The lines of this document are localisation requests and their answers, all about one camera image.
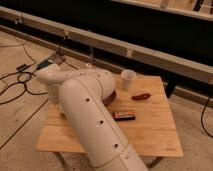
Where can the wooden table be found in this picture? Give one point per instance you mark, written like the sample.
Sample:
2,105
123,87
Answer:
153,133

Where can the red sausage toy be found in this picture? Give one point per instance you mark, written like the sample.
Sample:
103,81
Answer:
143,96

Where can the black and red box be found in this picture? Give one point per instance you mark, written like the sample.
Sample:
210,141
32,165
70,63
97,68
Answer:
124,115

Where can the black power adapter box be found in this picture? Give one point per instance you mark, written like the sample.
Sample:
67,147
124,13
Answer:
44,64

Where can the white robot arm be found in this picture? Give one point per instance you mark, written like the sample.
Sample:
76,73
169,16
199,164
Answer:
80,94

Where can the small black plug block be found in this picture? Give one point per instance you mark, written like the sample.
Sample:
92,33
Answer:
22,67

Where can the purple bowl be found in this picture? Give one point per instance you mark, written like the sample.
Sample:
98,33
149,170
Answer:
109,99

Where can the white paper cup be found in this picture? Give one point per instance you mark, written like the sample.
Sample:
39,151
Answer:
128,76

